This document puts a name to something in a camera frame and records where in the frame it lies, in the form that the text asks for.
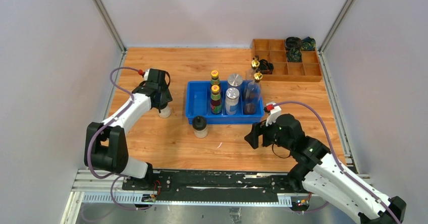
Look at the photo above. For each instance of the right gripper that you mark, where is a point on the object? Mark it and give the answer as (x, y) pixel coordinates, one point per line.
(259, 128)

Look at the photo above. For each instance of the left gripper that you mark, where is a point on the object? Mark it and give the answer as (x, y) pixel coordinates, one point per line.
(166, 97)

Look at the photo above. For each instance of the blue plastic divided bin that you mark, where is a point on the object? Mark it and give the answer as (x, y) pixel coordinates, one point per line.
(198, 104)

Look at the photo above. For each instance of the black lid seasoning jar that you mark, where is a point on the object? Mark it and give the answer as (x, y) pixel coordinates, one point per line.
(199, 124)

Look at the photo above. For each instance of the blue label shaker jar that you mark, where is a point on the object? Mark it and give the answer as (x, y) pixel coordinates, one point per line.
(232, 97)

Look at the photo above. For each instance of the sauce bottle yellow cap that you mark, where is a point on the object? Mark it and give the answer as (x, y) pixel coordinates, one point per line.
(215, 100)
(215, 78)

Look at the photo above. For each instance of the silver lid powder jar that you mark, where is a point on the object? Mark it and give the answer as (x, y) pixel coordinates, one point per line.
(235, 81)

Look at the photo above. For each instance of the glass oil bottle gold spout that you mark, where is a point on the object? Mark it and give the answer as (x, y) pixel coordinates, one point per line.
(254, 68)

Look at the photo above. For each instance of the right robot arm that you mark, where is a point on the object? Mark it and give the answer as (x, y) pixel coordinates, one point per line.
(317, 171)

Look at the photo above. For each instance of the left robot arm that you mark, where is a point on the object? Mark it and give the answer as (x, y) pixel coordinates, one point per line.
(106, 150)

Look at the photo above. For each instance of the wooden compartment tray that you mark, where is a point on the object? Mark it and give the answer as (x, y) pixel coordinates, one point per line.
(289, 60)

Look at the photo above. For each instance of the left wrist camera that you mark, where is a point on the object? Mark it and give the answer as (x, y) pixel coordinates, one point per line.
(153, 75)

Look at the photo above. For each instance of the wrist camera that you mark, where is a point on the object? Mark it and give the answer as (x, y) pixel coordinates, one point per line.
(273, 112)
(153, 75)

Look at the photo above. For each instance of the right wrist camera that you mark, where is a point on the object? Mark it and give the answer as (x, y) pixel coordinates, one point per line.
(273, 112)

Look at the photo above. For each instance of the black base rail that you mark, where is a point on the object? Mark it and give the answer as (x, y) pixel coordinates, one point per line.
(198, 188)

